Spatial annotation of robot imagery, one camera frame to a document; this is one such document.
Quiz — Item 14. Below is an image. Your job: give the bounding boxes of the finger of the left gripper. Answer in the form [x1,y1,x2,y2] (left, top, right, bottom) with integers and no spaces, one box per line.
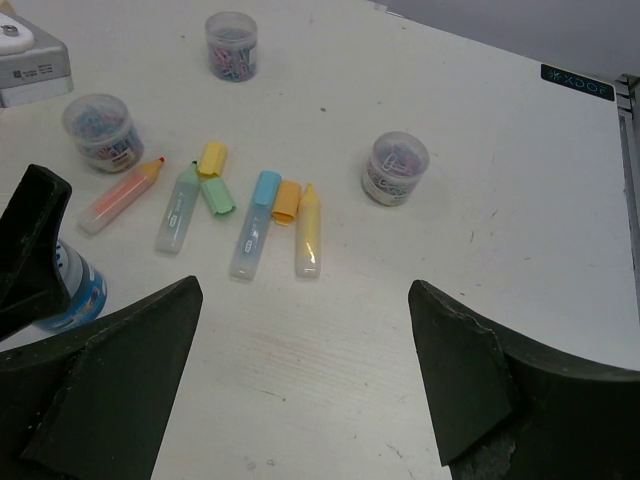
[1,164,72,328]

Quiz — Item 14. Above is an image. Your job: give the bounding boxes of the yellow highlighter pen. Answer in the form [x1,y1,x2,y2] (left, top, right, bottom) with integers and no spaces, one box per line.
[295,184,321,278]

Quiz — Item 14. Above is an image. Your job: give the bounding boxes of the aluminium table rail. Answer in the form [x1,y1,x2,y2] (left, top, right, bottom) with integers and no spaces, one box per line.
[614,75,639,296]

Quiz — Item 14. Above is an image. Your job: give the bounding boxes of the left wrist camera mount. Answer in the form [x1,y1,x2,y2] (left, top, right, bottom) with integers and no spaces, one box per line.
[1,13,73,109]

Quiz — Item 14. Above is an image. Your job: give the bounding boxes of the blue capped highlighter pen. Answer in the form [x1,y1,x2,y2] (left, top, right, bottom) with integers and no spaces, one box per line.
[230,170,282,281]

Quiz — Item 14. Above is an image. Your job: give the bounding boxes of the right table logo sticker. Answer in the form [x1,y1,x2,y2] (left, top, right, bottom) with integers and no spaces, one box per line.
[540,64,616,101]

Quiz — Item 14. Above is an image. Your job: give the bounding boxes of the yellow highlighter cap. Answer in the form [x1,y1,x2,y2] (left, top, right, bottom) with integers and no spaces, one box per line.
[197,142,228,178]

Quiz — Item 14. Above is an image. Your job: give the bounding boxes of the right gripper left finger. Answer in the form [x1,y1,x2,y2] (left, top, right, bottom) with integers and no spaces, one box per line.
[1,276,203,479]

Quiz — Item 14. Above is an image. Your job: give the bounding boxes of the green highlighter pen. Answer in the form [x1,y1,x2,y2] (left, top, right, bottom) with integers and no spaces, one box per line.
[154,160,200,254]

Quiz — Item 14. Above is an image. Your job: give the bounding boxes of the paperclip jar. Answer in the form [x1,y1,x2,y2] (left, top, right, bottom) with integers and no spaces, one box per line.
[205,11,257,83]
[62,93,144,174]
[361,131,430,207]

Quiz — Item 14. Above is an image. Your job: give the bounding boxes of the green highlighter cap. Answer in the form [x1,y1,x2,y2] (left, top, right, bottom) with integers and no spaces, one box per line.
[200,177,236,215]

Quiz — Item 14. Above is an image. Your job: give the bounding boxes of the orange highlighter cap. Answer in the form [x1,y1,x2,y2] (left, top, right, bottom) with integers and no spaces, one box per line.
[272,180,302,226]

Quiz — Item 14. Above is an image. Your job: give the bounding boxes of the orange highlighter pen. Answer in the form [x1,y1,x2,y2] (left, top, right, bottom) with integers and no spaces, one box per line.
[78,157,165,235]

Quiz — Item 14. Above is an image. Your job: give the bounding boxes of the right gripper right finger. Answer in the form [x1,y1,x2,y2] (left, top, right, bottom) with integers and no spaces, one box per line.
[408,280,639,479]

